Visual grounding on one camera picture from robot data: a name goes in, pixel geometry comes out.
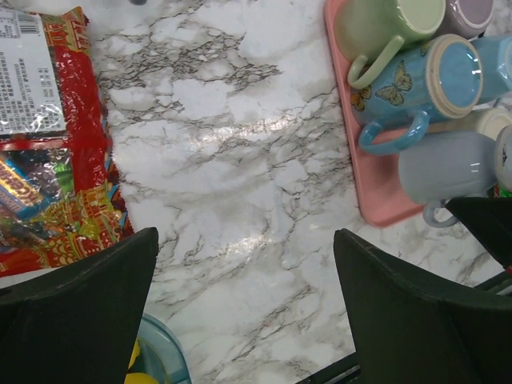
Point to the purple mug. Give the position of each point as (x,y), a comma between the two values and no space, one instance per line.
(466,18)

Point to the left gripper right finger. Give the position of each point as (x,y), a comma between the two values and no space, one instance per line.
(412,326)

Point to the red candy bag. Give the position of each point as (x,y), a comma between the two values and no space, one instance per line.
(60,196)

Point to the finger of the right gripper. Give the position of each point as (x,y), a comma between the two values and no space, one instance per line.
(489,221)

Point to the yellow lemon lower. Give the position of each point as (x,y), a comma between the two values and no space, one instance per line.
(138,372)

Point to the light green mug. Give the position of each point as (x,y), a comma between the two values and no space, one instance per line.
(369,33)

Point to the grey-blue mug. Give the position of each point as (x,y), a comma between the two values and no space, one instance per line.
(454,164)

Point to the light blue faceted mug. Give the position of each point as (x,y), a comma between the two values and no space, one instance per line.
(495,57)

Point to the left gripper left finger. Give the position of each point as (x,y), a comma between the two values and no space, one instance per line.
(78,323)

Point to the cream mug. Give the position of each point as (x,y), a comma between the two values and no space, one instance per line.
(490,121)

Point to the pink tray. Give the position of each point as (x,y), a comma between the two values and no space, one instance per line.
(381,199)

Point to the teal plastic fruit bowl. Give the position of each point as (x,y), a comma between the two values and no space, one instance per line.
(161,354)

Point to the blue butterfly mug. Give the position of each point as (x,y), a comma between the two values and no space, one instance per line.
(439,81)

